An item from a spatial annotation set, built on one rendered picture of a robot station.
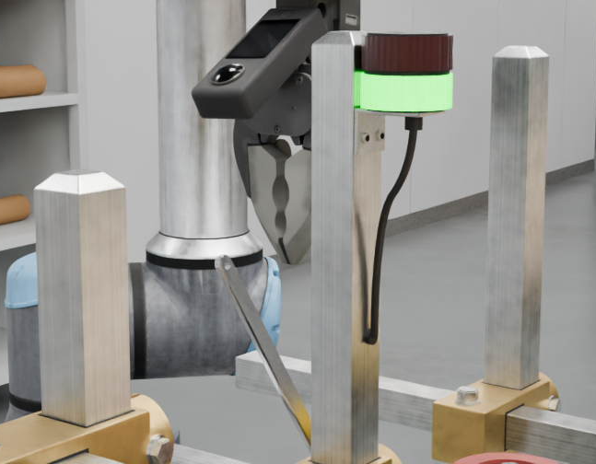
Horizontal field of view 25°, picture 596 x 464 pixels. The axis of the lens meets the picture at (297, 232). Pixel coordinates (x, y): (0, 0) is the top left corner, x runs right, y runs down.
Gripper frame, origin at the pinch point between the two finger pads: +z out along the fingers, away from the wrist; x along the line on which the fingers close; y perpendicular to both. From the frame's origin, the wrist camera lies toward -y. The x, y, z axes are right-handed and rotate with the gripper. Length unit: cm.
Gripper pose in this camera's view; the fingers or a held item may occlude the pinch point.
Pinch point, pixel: (285, 249)
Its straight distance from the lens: 100.3
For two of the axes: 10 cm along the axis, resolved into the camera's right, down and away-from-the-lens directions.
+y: 6.0, -1.4, 7.9
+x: -8.0, -1.1, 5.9
